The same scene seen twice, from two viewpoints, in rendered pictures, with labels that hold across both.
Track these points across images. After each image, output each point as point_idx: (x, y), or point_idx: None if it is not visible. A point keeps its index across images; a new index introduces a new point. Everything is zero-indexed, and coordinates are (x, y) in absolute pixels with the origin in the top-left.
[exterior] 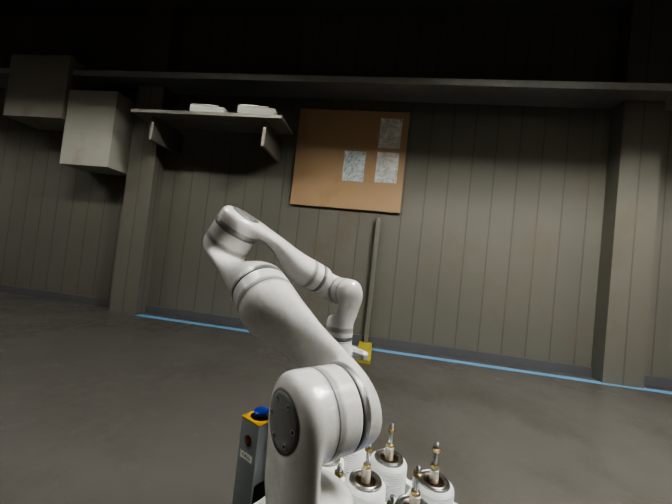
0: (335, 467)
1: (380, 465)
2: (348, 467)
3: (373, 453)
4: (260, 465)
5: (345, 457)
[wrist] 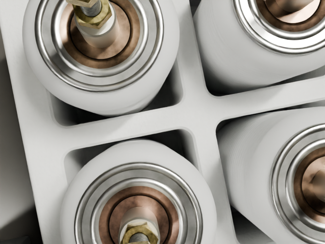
0: (209, 230)
1: (301, 61)
2: (152, 96)
3: (230, 22)
4: None
5: (139, 102)
